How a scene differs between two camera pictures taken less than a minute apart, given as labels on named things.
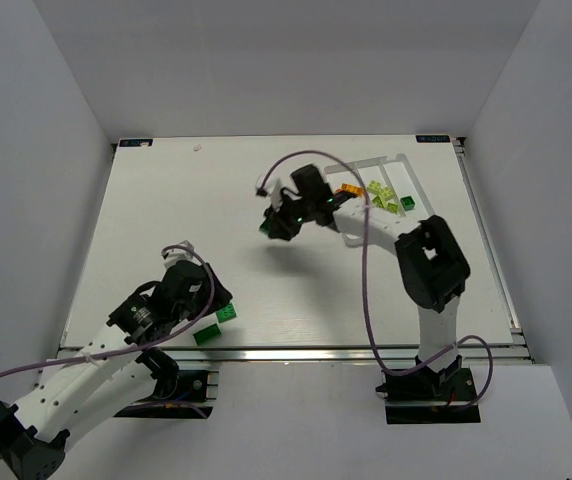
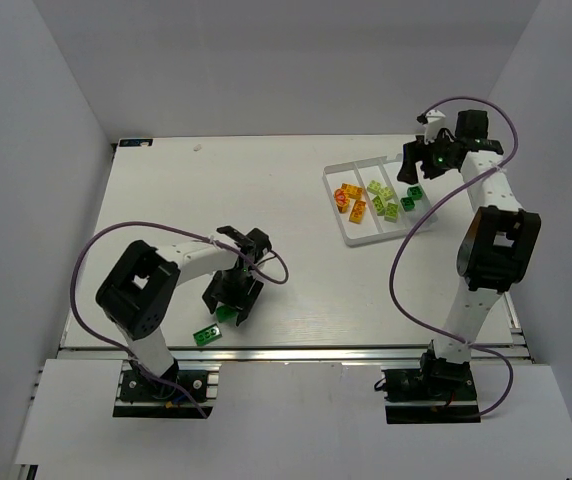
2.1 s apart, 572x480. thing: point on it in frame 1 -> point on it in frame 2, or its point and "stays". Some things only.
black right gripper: [280, 220] -> [420, 156]
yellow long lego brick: [358, 190] stays
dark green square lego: [264, 227] -> [415, 192]
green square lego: [228, 313] stays
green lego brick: [407, 202] stays
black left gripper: [206, 292] -> [233, 291]
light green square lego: [377, 201] stays
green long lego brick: [204, 336] stays
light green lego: [384, 192] stays
